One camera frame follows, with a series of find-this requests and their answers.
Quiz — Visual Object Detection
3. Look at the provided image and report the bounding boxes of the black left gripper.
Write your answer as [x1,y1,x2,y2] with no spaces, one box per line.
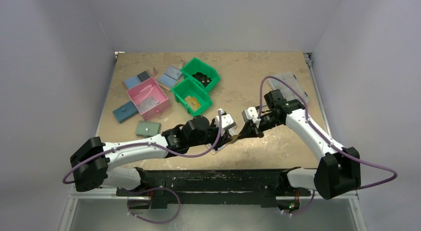
[188,117,232,151]

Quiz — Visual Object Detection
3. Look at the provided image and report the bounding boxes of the beige leather card holder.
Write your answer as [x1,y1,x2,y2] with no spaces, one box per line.
[210,133,233,154]

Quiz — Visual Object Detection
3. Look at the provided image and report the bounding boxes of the yellow card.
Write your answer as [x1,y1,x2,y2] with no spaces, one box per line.
[230,135,239,144]
[184,95,201,112]

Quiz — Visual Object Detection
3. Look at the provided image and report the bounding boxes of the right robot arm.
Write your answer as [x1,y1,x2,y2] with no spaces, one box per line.
[238,90,361,200]

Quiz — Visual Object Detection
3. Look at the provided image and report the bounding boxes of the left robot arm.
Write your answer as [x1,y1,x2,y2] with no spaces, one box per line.
[69,114,235,196]

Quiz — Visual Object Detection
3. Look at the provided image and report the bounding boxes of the yellow card in bin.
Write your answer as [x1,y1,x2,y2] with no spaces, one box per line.
[184,95,201,112]

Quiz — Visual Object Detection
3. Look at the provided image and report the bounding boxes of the green bin with yellow card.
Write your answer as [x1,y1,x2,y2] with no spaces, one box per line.
[171,78,212,117]

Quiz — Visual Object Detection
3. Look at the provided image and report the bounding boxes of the green closed card holder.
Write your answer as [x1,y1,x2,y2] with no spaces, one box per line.
[135,121,161,137]

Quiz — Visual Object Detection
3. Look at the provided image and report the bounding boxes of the light blue open card holder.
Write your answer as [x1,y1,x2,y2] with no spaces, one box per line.
[157,65,182,91]

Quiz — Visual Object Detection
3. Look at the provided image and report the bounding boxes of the dark blue closed card holder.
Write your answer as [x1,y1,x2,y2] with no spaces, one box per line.
[113,101,138,123]

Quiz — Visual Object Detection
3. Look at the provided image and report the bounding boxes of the blue grey open card holder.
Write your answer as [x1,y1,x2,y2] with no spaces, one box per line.
[124,71,151,89]

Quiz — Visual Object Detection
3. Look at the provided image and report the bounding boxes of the clear plastic screw organizer box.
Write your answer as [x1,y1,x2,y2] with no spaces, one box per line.
[267,72,309,103]

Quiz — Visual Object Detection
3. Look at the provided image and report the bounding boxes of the black parts in bin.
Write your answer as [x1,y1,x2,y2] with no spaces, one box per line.
[193,72,212,88]

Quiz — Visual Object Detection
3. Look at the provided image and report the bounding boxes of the green bin with black parts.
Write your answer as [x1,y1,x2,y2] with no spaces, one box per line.
[181,58,220,92]

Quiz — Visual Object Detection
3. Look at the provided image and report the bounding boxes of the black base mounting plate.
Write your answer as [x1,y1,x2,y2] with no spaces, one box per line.
[116,168,311,209]

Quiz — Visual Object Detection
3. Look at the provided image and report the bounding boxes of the pink box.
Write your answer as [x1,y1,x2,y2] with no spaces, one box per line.
[126,77,171,121]

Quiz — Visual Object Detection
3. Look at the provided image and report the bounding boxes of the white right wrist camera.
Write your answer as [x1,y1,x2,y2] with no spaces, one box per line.
[242,107,261,127]

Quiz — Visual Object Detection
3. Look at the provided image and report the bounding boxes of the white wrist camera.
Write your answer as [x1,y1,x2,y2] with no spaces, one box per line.
[242,107,261,127]
[215,108,237,136]

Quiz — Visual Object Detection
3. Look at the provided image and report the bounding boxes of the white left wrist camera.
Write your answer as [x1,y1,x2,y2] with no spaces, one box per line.
[215,108,237,136]

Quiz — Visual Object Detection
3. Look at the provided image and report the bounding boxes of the aluminium frame rail right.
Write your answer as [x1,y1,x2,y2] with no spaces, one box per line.
[303,53,331,135]

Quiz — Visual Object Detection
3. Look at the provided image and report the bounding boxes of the aluminium frame rail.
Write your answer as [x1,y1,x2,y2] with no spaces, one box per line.
[59,187,367,231]
[303,53,331,135]

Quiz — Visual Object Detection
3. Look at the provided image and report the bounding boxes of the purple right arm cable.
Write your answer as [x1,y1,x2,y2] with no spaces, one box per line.
[258,76,398,217]

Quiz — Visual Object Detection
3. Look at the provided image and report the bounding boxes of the aluminium front frame rail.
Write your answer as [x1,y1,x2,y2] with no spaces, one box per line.
[59,187,367,231]

